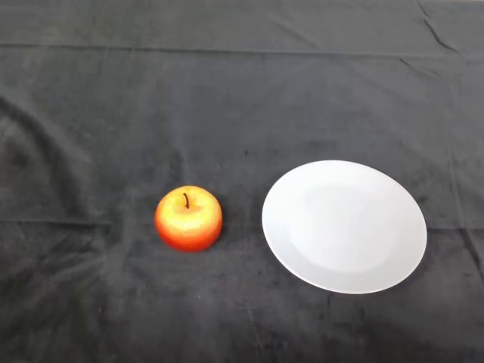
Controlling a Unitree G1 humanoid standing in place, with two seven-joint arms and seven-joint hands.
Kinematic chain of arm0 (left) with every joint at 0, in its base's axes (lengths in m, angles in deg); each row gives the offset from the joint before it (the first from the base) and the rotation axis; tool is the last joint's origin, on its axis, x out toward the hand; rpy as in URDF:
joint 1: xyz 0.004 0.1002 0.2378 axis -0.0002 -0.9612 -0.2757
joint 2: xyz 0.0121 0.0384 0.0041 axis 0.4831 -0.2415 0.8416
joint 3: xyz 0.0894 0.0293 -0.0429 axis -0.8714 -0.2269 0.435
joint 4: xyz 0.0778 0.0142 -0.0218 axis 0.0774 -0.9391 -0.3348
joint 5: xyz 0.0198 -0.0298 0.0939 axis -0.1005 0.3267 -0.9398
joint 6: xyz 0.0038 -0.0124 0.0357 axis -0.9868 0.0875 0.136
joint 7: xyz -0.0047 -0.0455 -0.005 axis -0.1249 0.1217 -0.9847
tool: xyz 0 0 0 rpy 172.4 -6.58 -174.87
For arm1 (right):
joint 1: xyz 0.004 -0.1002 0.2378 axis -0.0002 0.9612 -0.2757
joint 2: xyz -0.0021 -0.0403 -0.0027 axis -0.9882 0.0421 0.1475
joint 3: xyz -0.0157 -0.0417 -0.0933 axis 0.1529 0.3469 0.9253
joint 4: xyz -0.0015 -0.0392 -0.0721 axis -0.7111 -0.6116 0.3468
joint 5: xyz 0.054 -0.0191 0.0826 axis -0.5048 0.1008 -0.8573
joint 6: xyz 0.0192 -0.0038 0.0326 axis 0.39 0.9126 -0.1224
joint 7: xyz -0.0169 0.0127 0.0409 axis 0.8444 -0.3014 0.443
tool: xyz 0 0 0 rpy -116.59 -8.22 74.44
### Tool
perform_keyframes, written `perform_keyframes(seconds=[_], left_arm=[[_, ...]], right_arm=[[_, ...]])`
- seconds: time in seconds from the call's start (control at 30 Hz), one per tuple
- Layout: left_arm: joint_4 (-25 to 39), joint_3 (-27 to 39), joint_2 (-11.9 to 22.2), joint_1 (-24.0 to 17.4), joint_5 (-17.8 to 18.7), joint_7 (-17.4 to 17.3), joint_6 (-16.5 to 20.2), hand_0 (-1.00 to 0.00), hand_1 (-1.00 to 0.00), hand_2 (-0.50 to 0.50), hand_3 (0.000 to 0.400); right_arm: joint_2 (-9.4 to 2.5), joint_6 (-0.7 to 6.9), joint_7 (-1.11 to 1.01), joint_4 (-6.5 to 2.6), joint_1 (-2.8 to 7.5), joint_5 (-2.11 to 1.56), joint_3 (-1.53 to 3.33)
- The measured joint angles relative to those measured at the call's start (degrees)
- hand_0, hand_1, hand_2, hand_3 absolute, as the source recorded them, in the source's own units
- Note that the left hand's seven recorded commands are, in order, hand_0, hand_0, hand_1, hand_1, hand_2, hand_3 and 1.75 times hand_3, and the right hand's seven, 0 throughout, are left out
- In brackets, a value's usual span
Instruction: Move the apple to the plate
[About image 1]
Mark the red yellow apple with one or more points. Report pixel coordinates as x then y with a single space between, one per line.
189 223

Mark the white round plate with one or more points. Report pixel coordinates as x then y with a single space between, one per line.
344 227

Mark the black cloth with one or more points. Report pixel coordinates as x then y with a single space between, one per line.
151 94

